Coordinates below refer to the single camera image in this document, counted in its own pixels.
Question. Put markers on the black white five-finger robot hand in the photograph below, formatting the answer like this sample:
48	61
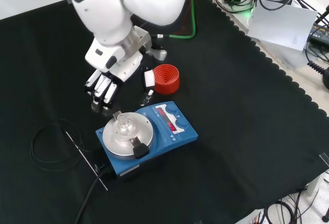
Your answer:
128	67

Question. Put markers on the clear round-bottom glass flask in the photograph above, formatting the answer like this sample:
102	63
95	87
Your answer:
125	127

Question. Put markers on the heater with blue base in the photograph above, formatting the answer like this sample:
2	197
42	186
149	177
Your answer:
159	154

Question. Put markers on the thin metal probe rod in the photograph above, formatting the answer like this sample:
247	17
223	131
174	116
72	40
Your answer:
86	159

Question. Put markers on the black bench cloth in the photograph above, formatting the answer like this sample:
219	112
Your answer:
231	131

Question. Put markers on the pale board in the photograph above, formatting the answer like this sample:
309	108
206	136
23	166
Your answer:
282	26

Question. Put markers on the black power adapter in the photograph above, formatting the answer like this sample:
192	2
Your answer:
320	32

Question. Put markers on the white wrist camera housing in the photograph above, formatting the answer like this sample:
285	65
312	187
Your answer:
102	54

